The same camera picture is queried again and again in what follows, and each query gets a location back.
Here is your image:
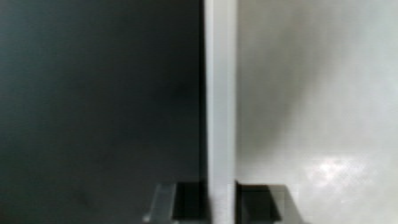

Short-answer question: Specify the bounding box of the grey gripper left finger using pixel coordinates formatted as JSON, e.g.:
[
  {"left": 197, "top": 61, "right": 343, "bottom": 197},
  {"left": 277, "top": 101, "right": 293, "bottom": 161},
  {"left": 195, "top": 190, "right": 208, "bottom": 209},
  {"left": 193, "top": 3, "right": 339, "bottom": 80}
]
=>
[{"left": 142, "top": 183, "right": 176, "bottom": 224}]

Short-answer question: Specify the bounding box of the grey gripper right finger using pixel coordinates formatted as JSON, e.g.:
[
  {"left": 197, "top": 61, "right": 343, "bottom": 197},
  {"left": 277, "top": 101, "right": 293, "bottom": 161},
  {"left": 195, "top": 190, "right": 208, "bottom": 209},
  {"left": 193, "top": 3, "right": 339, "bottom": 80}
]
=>
[{"left": 268, "top": 185, "right": 297, "bottom": 224}]

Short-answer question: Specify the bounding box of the white desk top tray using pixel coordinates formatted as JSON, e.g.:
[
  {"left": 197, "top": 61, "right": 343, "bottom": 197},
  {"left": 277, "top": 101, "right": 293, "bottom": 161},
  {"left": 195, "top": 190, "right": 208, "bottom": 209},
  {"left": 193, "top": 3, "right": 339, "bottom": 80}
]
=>
[{"left": 204, "top": 0, "right": 398, "bottom": 224}]

